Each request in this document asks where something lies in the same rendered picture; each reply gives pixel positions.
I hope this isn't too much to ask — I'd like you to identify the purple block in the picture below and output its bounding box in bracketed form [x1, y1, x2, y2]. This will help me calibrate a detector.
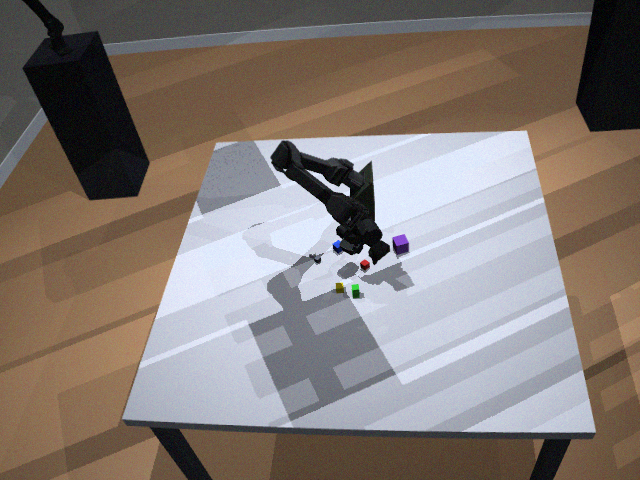
[392, 234, 409, 255]

